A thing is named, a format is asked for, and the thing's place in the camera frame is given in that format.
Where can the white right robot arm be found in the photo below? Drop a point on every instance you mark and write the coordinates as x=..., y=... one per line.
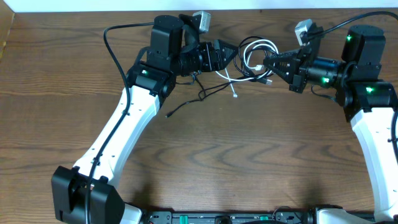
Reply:
x=369, y=103

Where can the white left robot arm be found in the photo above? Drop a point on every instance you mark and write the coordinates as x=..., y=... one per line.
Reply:
x=87, y=192

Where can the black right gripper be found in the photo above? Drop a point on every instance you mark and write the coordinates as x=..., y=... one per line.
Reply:
x=298, y=72

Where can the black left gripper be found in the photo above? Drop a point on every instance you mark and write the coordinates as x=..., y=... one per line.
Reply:
x=210, y=56

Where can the cardboard side panel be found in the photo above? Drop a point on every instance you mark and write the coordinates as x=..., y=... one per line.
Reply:
x=6, y=21

